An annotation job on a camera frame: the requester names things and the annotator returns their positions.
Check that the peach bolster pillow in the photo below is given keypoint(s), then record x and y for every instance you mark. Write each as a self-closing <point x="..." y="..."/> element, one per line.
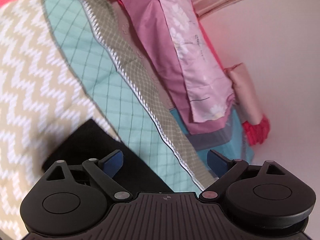
<point x="246" y="98"/>

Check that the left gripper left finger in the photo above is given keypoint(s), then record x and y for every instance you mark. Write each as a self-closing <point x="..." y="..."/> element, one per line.
<point x="102" y="173"/>

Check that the pink floral pillow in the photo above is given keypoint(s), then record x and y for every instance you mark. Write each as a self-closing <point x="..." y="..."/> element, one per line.
<point x="170" y="34"/>

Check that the red knitted blanket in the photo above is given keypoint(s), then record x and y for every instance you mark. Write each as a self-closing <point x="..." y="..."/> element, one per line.
<point x="257" y="134"/>

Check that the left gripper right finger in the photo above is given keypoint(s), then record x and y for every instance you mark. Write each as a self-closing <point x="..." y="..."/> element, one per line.
<point x="228" y="171"/>

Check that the black pants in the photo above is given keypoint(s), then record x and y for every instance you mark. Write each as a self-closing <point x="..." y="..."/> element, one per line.
<point x="91" y="141"/>

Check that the patterned quilt bedspread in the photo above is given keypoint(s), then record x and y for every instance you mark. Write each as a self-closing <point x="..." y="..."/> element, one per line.
<point x="42" y="103"/>

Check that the blue grey striped pillow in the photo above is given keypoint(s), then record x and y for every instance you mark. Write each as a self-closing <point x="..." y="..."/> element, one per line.
<point x="229" y="141"/>

